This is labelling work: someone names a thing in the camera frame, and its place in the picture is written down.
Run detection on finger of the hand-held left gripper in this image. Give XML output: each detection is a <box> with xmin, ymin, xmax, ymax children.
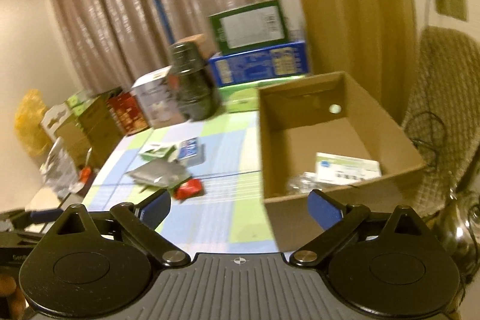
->
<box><xmin>0</xmin><ymin>208</ymin><xmax>65</xmax><ymax>231</ymax></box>

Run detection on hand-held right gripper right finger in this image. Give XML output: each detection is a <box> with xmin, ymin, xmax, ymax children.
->
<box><xmin>294</xmin><ymin>189</ymin><xmax>432</xmax><ymax>267</ymax></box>

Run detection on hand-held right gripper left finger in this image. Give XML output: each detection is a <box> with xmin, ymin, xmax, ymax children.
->
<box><xmin>45</xmin><ymin>189</ymin><xmax>191</xmax><ymax>267</ymax></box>

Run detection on silver foil pouch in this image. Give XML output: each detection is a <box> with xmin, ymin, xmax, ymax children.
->
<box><xmin>125</xmin><ymin>160</ymin><xmax>193</xmax><ymax>189</ymax></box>

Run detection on red snack packet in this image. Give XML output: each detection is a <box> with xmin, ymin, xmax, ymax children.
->
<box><xmin>172</xmin><ymin>179</ymin><xmax>206</xmax><ymax>201</ymax></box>

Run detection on white medicine box blue logo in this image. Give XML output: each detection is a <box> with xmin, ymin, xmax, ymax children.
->
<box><xmin>315</xmin><ymin>152</ymin><xmax>382</xmax><ymax>186</ymax></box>

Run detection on brown cardboard box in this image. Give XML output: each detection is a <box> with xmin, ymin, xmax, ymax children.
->
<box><xmin>257</xmin><ymin>71</ymin><xmax>426</xmax><ymax>253</ymax></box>

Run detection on person's left hand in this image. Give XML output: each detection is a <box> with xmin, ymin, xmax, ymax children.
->
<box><xmin>0</xmin><ymin>273</ymin><xmax>25</xmax><ymax>320</ymax></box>

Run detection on white plastic bag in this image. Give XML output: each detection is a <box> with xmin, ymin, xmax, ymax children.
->
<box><xmin>39</xmin><ymin>138</ymin><xmax>79</xmax><ymax>199</ymax></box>

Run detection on small green white box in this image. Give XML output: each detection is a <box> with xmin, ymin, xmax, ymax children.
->
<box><xmin>139</xmin><ymin>142</ymin><xmax>179</xmax><ymax>163</ymax></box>

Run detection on small brown carton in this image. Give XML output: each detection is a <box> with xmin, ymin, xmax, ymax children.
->
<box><xmin>56</xmin><ymin>118</ymin><xmax>94</xmax><ymax>167</ymax></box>

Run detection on yellow plastic bag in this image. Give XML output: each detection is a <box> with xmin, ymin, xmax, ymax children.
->
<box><xmin>15</xmin><ymin>89</ymin><xmax>49</xmax><ymax>156</ymax></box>

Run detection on red gift box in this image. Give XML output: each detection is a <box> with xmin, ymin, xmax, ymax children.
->
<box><xmin>107</xmin><ymin>91</ymin><xmax>149</xmax><ymax>137</ymax></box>

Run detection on white cut cardboard insert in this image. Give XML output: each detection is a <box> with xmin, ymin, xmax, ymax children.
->
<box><xmin>39</xmin><ymin>104</ymin><xmax>74</xmax><ymax>137</ymax></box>

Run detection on large brown carton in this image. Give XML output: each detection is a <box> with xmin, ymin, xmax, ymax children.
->
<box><xmin>77</xmin><ymin>95</ymin><xmax>124</xmax><ymax>163</ymax></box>

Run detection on white humidifier box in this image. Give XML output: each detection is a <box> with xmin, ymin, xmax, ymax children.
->
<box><xmin>131</xmin><ymin>67</ymin><xmax>188</xmax><ymax>129</ymax></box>

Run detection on pale green tissue packs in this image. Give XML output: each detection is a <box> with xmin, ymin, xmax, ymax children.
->
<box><xmin>65</xmin><ymin>91</ymin><xmax>94</xmax><ymax>114</ymax></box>

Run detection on dark green ceramic jar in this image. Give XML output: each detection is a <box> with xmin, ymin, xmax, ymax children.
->
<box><xmin>167</xmin><ymin>40</ymin><xmax>222</xmax><ymax>122</ymax></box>

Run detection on shiny metal kettle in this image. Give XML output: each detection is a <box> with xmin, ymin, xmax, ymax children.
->
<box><xmin>431</xmin><ymin>189</ymin><xmax>480</xmax><ymax>283</ymax></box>

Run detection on green tissue pack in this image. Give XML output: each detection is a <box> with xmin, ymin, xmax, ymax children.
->
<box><xmin>217</xmin><ymin>78</ymin><xmax>297</xmax><ymax>114</ymax></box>

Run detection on blue carton box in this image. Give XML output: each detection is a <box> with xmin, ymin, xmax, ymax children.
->
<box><xmin>208</xmin><ymin>40</ymin><xmax>310</xmax><ymax>88</ymax></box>

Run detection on quilted beige chair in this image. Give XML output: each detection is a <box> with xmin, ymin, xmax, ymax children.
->
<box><xmin>401</xmin><ymin>25</ymin><xmax>480</xmax><ymax>216</ymax></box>

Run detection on dark green box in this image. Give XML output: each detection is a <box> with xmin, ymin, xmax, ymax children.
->
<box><xmin>208</xmin><ymin>0</ymin><xmax>289</xmax><ymax>56</ymax></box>

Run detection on golden curtain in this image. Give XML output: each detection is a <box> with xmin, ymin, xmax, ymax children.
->
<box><xmin>281</xmin><ymin>0</ymin><xmax>417</xmax><ymax>118</ymax></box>

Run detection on beige shiny curtain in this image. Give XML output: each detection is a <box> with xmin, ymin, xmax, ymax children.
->
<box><xmin>49</xmin><ymin>0</ymin><xmax>297</xmax><ymax>96</ymax></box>

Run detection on black charger cable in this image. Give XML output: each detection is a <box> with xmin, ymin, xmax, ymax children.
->
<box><xmin>407</xmin><ymin>0</ymin><xmax>452</xmax><ymax>171</ymax></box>

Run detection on beige wall socket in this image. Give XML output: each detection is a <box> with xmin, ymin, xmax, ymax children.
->
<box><xmin>448</xmin><ymin>0</ymin><xmax>469</xmax><ymax>21</ymax></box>

